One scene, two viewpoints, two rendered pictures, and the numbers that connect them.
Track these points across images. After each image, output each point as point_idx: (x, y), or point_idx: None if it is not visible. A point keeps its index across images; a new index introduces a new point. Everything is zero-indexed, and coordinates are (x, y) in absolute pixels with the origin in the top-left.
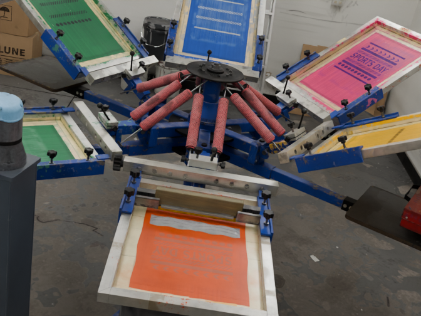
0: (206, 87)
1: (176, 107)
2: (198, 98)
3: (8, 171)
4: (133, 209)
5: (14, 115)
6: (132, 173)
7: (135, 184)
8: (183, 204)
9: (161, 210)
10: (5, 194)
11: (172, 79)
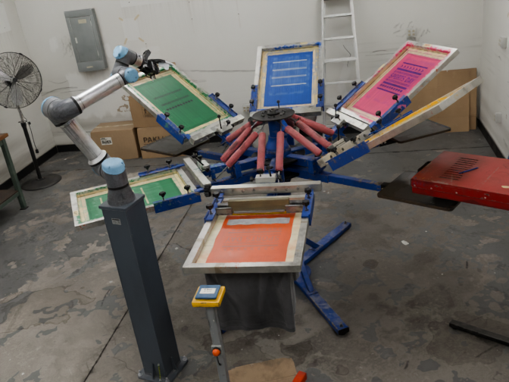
0: (270, 126)
1: (248, 145)
2: (261, 136)
3: (123, 205)
4: (217, 218)
5: (118, 170)
6: (213, 195)
7: (218, 202)
8: (248, 208)
9: (236, 215)
10: (124, 220)
11: (246, 127)
